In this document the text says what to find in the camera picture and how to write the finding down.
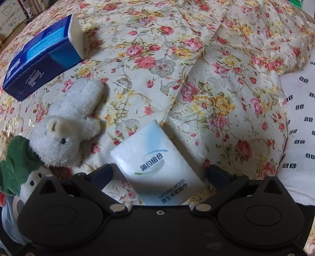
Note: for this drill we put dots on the floral bedsheet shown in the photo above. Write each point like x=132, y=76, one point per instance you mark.
x=172, y=61

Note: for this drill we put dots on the white plush bear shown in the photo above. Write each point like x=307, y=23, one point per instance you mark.
x=64, y=137

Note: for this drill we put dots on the cardboard box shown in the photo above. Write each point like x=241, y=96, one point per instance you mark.
x=9, y=19

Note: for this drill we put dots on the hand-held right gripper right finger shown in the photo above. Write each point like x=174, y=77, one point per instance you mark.
x=216, y=174

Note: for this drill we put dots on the white tissue pack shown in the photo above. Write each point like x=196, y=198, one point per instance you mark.
x=152, y=157

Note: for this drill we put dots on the green and white plush toy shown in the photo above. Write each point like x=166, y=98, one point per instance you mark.
x=17, y=162

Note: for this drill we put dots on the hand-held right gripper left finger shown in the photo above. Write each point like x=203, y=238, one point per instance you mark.
x=104, y=173

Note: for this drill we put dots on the white printed cloth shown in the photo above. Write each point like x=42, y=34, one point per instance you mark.
x=300, y=123

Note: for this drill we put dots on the blue tissue box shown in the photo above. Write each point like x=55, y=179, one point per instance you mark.
x=37, y=61

